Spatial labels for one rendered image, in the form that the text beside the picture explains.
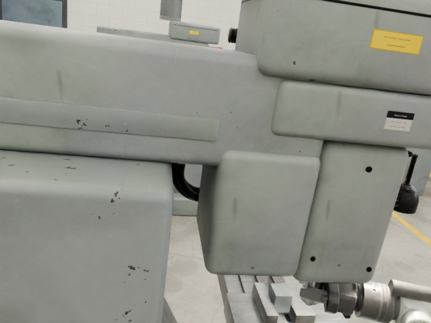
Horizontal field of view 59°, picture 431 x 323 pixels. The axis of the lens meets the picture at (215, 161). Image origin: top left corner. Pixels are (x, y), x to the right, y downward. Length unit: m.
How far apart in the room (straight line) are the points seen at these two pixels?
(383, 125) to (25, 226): 0.60
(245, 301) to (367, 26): 0.86
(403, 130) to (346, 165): 0.12
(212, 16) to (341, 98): 6.66
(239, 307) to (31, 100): 0.84
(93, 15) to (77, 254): 6.83
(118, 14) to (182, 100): 6.67
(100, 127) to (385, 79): 0.48
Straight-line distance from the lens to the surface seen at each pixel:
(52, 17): 7.41
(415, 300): 1.03
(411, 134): 0.77
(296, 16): 0.64
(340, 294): 0.96
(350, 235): 0.82
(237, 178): 0.67
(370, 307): 0.98
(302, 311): 1.20
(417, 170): 5.77
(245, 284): 1.43
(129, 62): 0.63
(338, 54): 0.67
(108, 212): 0.57
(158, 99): 0.63
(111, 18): 7.29
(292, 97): 0.66
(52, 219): 0.59
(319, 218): 0.78
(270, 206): 0.71
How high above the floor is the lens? 1.78
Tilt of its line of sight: 18 degrees down
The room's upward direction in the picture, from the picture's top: 8 degrees clockwise
